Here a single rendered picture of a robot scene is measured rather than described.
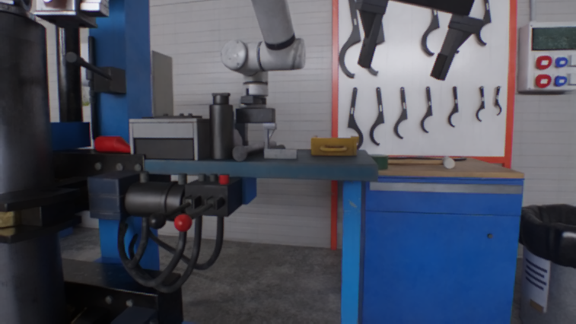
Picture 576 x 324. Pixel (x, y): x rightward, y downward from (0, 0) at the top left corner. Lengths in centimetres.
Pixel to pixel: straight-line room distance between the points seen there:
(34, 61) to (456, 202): 169
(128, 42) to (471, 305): 197
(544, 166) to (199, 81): 313
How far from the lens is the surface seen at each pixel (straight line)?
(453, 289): 174
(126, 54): 135
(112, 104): 137
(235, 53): 86
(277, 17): 76
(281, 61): 83
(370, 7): 46
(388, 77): 264
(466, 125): 278
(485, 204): 163
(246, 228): 295
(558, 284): 208
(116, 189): 92
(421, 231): 157
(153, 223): 66
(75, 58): 92
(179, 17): 320
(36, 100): 106
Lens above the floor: 118
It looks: 5 degrees down
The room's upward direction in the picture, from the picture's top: straight up
